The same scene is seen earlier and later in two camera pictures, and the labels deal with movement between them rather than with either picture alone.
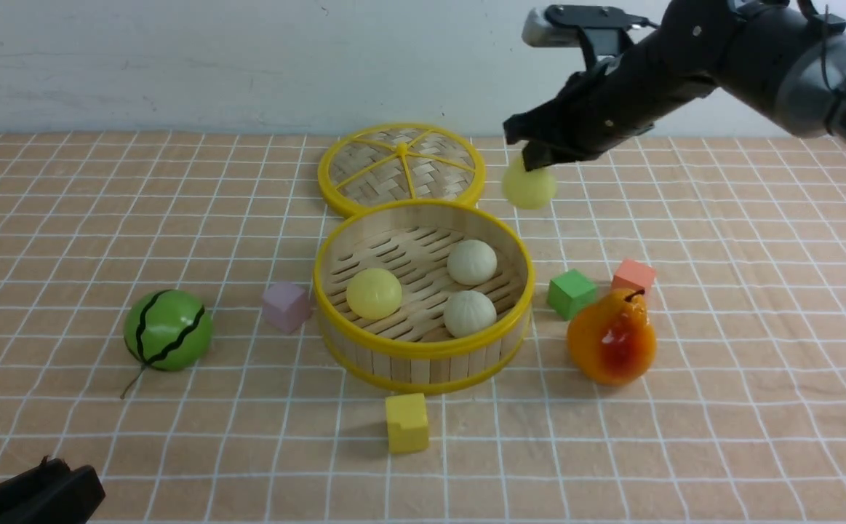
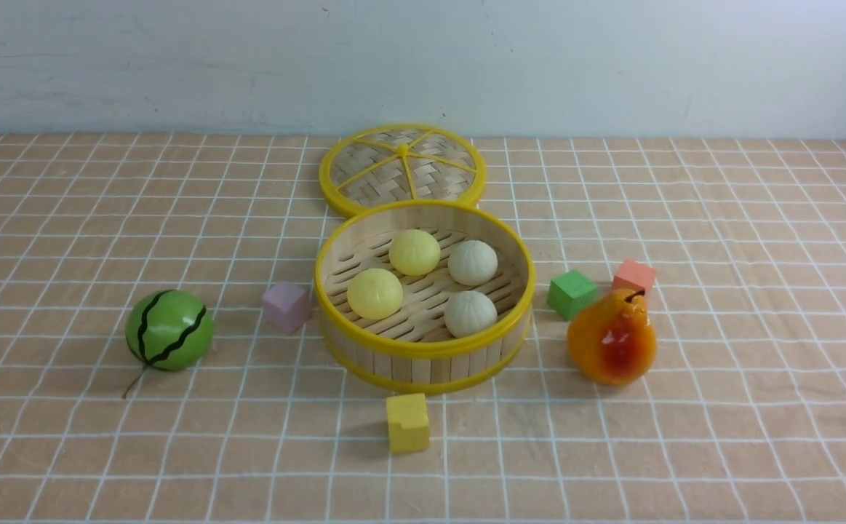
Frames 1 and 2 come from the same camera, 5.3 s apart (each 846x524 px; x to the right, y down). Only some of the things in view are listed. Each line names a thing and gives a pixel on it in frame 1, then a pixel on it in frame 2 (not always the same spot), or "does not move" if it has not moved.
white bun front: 468,313 does not move
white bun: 472,263 does not move
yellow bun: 533,189 → 414,252
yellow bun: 374,294 does not move
